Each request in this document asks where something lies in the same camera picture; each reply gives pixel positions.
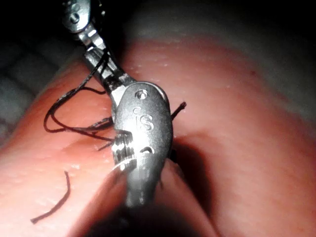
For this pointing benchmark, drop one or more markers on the right arm needle driver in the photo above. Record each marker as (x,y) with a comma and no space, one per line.
(145,123)

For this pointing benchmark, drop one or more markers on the right arm needle driver jaw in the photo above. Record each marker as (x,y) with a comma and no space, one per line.
(98,67)
(114,66)

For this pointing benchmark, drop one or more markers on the left arm needle driver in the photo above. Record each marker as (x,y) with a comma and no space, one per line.
(75,17)

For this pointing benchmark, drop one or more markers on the left arm needle driver jaw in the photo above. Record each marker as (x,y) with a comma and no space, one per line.
(87,40)
(98,40)

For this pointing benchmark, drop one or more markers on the dark grid mat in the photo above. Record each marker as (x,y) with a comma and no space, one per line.
(17,74)

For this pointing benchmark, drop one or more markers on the tissue pad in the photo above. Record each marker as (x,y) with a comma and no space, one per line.
(247,128)

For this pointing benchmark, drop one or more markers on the black thread piece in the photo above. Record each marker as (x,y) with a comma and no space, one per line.
(64,197)

